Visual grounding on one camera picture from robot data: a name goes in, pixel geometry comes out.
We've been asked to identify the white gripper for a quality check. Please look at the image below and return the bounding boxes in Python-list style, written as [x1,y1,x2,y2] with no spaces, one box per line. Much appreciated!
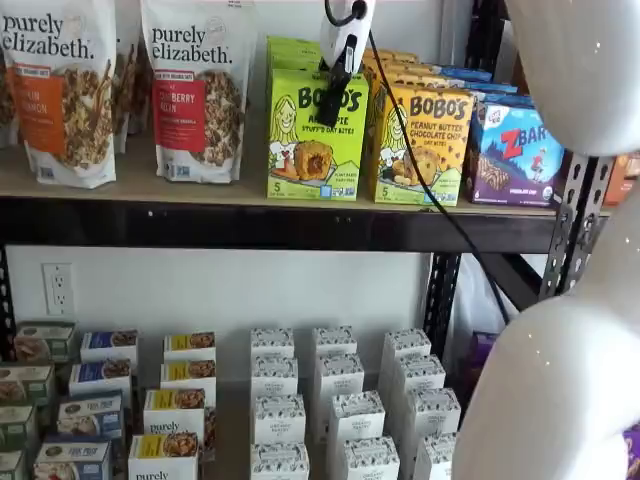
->
[319,0,375,126]

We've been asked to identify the green Bobo's oat bites box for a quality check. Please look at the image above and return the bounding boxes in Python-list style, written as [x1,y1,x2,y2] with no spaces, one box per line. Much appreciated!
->
[266,34,324,55]
[266,67,372,202]
[267,49,325,72]

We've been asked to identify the yellow Bobo's oat bites box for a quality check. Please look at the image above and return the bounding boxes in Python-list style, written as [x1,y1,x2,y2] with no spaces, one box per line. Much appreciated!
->
[370,73,454,90]
[364,60,442,77]
[360,48,421,65]
[368,83,475,207]

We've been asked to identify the blue ZBar snack box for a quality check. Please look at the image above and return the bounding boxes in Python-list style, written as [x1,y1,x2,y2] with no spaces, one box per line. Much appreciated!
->
[477,91,539,109]
[439,63,495,84]
[467,81,520,96]
[463,101,567,210]

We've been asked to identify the black metal shelf rack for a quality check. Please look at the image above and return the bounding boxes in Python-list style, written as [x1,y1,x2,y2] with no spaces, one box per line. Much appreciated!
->
[0,0,616,366]

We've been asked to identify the purple snack box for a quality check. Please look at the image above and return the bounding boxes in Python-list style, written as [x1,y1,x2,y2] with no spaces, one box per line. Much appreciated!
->
[621,422,640,480]
[467,329,500,389]

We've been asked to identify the orange snack box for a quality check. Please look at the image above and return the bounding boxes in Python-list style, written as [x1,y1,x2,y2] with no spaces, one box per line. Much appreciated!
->
[602,152,640,207]

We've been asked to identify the red label granola bag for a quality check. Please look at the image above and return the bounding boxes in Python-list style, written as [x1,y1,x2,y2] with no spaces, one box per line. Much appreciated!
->
[138,0,257,185]

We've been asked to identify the white granola bag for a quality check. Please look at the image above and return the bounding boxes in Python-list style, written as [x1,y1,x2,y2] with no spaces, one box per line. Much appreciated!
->
[0,47,16,150]
[112,29,152,154]

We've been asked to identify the white floral print carton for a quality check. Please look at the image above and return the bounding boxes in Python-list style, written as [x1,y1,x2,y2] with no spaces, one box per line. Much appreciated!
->
[312,325,359,359]
[326,390,387,446]
[391,354,447,401]
[341,436,401,480]
[249,354,300,400]
[248,441,311,480]
[249,327,296,360]
[381,328,433,366]
[413,432,460,480]
[403,387,462,444]
[313,352,366,401]
[252,393,307,446]

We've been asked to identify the translucent white plastic bag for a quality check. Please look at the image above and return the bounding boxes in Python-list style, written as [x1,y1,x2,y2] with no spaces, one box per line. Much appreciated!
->
[447,252,509,351]

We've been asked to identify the orange label granola bag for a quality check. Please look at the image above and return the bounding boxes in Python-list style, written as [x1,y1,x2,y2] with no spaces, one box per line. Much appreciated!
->
[0,0,120,190]

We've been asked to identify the yellow white granola carton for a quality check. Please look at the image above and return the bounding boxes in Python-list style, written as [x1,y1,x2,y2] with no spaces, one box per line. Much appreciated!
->
[142,387,219,439]
[163,331,218,364]
[159,358,218,399]
[127,431,217,480]

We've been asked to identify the white organic pantry boxes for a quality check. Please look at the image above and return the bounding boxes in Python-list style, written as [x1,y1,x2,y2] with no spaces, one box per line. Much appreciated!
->
[0,319,466,480]

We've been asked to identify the blue white cereal carton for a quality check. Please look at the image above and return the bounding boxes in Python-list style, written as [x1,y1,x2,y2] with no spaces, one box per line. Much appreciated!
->
[68,357,133,397]
[79,328,140,365]
[56,391,126,444]
[32,433,115,480]

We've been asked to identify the green white cereal carton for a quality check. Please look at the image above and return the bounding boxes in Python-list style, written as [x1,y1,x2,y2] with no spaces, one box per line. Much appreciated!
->
[0,403,40,454]
[13,321,77,364]
[0,363,57,407]
[0,448,27,480]

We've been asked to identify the black cable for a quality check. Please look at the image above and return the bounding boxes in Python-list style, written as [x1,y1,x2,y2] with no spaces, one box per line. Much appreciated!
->
[323,0,511,326]

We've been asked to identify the white wall outlet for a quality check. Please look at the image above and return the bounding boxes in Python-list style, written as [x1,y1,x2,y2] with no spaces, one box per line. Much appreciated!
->
[41,262,74,317]

